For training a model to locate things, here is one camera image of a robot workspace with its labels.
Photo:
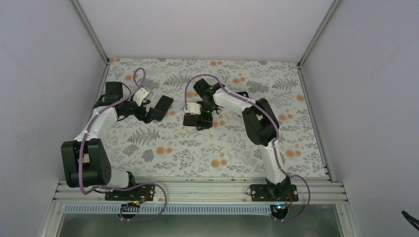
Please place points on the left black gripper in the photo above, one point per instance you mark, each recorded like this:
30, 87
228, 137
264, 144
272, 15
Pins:
147, 119

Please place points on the white slotted cable duct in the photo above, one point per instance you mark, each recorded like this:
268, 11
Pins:
180, 209

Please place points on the aluminium mounting rail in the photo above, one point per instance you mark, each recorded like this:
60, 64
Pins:
217, 191

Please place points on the black object at edge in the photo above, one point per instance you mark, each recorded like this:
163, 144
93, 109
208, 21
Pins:
411, 220

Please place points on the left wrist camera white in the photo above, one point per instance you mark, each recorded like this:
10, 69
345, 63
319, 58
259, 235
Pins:
140, 96

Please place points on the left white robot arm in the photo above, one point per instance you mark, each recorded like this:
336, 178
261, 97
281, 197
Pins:
85, 160

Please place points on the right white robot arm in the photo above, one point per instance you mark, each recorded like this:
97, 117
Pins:
260, 124

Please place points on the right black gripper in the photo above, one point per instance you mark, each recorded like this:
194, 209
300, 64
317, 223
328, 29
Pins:
204, 125

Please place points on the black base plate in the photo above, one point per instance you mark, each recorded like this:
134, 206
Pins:
139, 194
265, 193

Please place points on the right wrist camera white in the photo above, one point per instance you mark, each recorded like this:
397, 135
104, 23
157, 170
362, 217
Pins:
193, 108

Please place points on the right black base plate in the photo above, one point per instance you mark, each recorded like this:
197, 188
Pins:
265, 193

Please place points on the black phone pink case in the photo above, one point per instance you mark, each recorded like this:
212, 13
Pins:
161, 108

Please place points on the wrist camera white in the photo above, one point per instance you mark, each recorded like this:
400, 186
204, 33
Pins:
193, 108
140, 96

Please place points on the floral patterned mat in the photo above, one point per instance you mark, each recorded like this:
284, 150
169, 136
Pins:
167, 148

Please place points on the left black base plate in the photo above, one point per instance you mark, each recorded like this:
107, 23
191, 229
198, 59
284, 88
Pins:
139, 194

